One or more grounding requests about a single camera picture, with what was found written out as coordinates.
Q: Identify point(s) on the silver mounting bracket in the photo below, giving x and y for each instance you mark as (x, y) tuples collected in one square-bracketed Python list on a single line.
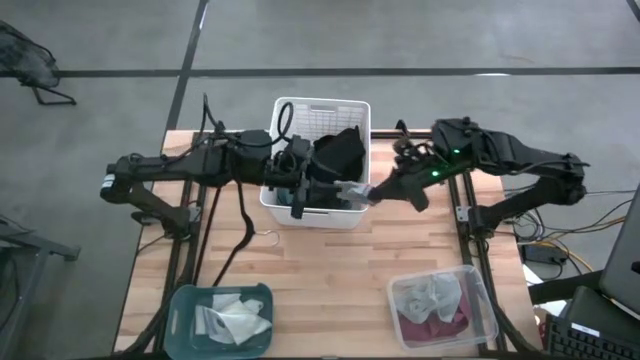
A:
[(463, 213), (194, 215)]

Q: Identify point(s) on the black flat stand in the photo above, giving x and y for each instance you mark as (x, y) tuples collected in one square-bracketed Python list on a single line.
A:
[(560, 290)]

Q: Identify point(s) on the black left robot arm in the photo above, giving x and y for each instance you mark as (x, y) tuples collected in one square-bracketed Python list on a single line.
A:
[(165, 167)]

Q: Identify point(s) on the teal plastic bin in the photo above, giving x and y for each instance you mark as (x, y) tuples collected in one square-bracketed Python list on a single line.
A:
[(180, 320)]

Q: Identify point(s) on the black cloth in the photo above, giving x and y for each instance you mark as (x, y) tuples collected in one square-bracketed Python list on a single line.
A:
[(340, 155)]

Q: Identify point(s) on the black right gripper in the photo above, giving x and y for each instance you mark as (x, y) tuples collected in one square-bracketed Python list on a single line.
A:
[(427, 177)]

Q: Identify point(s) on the grey laptop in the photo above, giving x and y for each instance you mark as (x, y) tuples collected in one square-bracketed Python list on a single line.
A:
[(625, 260)]

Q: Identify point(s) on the light grey crumpled cloth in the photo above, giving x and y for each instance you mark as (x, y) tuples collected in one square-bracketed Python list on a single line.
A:
[(425, 297)]

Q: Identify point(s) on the black mesh chair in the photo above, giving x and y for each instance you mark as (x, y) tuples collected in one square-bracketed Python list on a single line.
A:
[(22, 60)]

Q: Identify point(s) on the white cloth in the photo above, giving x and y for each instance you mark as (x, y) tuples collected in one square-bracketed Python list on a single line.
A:
[(242, 322)]

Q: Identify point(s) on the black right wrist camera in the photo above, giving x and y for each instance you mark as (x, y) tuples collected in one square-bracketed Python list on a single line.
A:
[(415, 152)]

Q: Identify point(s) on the black power adapter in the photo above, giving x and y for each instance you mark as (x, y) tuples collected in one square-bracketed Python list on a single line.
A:
[(544, 254)]

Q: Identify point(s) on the dark teal cloth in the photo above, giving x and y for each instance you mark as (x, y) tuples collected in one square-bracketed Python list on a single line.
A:
[(287, 196)]

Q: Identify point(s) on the black keyboard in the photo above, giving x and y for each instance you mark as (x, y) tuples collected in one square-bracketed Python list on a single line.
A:
[(575, 345)]

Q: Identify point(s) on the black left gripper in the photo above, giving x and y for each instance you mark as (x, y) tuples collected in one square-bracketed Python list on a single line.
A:
[(290, 172)]

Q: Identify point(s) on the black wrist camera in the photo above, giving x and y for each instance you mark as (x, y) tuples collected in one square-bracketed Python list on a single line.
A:
[(415, 152), (299, 145)]

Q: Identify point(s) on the pale grey cloth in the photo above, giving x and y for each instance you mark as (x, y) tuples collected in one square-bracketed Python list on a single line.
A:
[(204, 320)]

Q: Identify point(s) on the white perforated plastic basket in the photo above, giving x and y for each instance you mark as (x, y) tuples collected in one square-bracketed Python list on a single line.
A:
[(320, 220)]

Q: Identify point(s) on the black clothes hanger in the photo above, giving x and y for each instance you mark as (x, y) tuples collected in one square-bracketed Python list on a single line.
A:
[(246, 220)]

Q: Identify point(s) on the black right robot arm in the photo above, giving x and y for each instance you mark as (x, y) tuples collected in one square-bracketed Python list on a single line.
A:
[(510, 150)]

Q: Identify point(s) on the maroon cloth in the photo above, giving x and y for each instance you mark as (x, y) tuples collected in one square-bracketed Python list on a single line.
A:
[(435, 330)]

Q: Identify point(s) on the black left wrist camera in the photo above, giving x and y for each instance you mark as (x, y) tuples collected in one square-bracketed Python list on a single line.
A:
[(299, 145)]

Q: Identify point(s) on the grey metal stand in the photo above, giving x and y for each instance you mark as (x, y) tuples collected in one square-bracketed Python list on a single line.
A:
[(45, 247)]

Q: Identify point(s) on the clear plastic bin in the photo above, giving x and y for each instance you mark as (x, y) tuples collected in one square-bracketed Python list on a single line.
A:
[(485, 310)]

